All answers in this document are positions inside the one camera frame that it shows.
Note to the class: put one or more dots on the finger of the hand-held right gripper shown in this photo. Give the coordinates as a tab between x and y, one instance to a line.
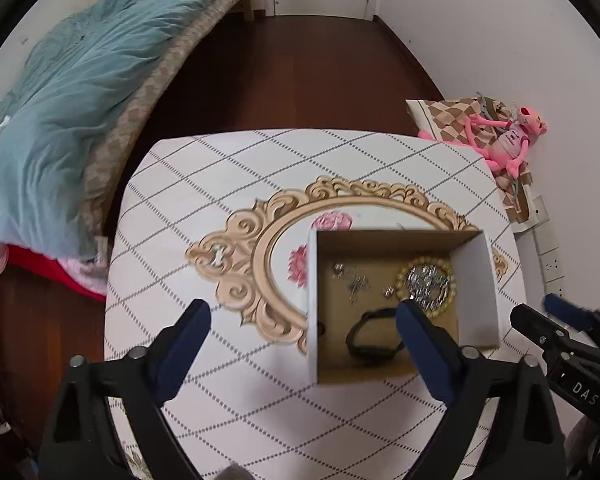
565	310
535	322

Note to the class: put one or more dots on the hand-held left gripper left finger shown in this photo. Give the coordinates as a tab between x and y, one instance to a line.
185	350

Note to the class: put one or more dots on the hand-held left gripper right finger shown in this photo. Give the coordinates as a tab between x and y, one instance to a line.
430	355

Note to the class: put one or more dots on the white cardboard box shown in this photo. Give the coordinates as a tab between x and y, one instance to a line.
475	290

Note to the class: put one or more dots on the black bangle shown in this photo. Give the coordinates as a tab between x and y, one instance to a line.
352	342

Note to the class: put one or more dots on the white power strip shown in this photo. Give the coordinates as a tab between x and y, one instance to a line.
550	265

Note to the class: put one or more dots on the pink checkered pillow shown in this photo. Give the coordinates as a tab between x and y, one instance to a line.
87	275

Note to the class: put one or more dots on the red blanket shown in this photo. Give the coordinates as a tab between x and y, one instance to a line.
45	270

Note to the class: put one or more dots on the diamond patterned tablecloth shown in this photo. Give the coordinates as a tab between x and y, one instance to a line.
205	185

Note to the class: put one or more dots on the pink plush toy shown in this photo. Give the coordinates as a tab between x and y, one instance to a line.
510	142

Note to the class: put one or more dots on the beige checkered mattress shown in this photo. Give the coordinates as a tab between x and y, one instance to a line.
130	125

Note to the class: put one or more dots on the light blue duvet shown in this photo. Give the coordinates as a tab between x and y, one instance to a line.
80	110

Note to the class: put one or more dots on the wooden bed leg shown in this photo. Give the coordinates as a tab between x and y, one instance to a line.
249	9

